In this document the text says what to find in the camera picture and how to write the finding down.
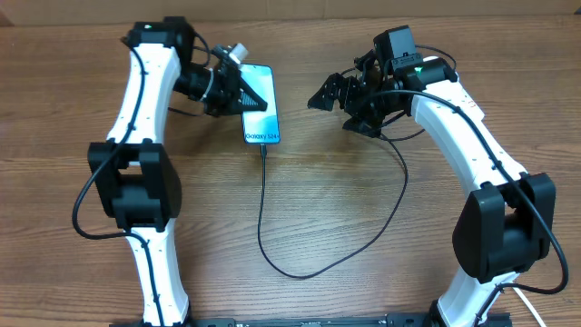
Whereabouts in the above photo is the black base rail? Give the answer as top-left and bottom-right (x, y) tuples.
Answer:
(108, 312), (514, 327)

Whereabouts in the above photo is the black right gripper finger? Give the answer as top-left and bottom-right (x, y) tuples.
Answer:
(307, 73), (348, 111)
(342, 116), (377, 136)

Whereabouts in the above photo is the black USB charging cable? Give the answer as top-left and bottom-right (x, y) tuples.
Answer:
(256, 67), (428, 281)

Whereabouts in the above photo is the white power strip cord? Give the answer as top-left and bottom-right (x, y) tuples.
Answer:
(512, 286), (547, 327)

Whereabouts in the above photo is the Samsung Galaxy smartphone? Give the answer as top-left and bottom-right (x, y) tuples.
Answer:
(240, 64), (281, 144)

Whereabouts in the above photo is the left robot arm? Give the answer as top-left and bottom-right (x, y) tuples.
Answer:
(72, 16), (268, 326)

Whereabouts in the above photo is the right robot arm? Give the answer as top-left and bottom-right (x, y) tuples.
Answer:
(308, 25), (556, 326)

